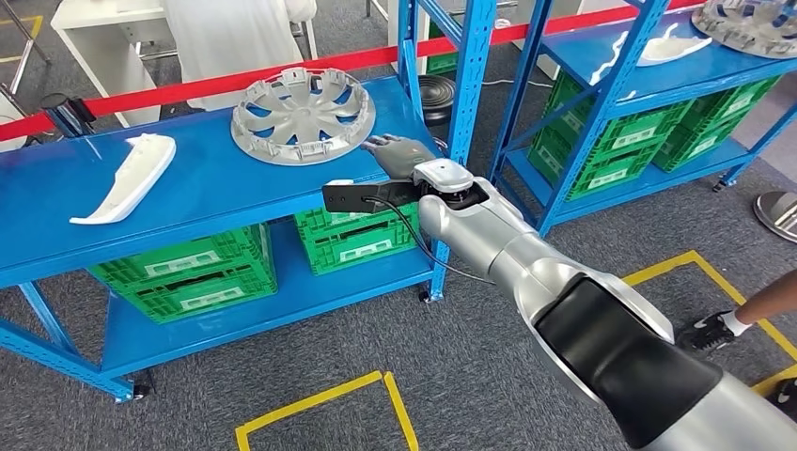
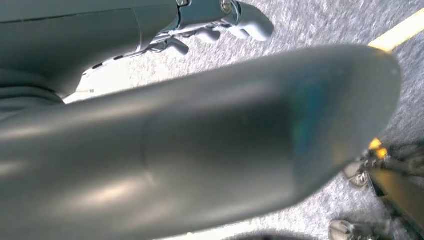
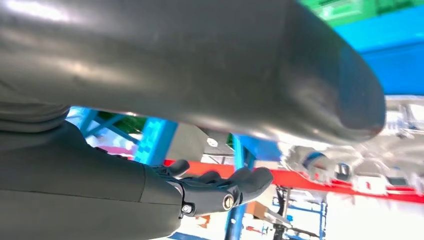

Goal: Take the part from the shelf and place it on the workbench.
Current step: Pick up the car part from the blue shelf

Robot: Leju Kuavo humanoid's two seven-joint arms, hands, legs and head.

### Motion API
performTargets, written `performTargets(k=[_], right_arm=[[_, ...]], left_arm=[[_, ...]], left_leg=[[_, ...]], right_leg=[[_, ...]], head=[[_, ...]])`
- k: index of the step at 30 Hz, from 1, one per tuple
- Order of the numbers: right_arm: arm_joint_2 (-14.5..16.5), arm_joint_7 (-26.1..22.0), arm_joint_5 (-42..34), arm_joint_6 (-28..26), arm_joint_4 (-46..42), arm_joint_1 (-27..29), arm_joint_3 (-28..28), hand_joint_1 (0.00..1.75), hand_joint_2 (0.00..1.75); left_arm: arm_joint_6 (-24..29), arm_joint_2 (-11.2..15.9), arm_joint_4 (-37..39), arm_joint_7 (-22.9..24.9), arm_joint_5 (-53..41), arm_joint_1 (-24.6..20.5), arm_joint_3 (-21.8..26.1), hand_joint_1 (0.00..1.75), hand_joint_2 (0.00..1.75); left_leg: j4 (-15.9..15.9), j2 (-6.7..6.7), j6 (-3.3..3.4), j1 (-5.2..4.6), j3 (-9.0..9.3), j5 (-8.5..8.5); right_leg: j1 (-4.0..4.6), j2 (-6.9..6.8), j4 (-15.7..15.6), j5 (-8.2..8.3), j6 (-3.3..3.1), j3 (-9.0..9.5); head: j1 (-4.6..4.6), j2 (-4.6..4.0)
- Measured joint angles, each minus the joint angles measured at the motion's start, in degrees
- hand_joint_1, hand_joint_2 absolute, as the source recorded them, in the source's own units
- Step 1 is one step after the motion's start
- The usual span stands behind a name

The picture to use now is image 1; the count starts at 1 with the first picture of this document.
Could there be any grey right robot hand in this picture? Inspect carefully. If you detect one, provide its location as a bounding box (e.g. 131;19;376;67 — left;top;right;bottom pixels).
361;133;437;181

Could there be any grey plastic wheel hubcap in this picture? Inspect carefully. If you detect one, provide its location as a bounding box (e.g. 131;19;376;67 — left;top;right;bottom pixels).
230;67;377;167
691;0;797;60

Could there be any blue metal shelf rack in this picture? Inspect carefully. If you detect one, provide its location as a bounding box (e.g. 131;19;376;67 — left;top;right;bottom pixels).
0;0;499;406
488;0;797;239

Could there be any white plastic trim part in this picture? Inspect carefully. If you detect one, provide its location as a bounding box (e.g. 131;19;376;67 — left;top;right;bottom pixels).
634;23;713;68
70;132;178;226

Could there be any black round stool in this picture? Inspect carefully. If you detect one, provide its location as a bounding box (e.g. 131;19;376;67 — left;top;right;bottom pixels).
418;74;457;126

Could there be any white cloth cover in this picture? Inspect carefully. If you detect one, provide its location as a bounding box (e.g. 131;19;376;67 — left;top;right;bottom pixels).
162;0;306;112

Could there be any red barrier belt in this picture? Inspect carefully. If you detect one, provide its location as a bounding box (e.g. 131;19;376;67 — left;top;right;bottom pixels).
0;0;705;143

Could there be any yellow floor tape square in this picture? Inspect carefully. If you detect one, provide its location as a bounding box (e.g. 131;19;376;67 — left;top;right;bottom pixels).
622;250;797;397

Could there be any white table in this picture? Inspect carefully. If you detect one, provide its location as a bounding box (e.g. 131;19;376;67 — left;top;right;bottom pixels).
49;0;319;129

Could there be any round steel stanchion base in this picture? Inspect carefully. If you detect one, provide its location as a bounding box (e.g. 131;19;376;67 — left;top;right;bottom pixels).
752;191;797;244

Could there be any white panel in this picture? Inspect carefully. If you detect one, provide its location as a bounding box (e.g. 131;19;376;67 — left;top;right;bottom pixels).
0;93;29;154

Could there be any person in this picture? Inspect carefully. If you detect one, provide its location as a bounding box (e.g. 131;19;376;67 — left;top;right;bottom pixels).
675;267;797;406

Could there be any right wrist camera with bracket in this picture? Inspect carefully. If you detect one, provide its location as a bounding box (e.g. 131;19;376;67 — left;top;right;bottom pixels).
321;179;430;215

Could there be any black camera cable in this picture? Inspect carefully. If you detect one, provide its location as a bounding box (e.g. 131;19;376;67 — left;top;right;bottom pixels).
363;194;497;288

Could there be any black stanchion post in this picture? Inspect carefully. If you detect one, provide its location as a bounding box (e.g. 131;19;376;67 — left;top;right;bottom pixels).
39;93;98;138

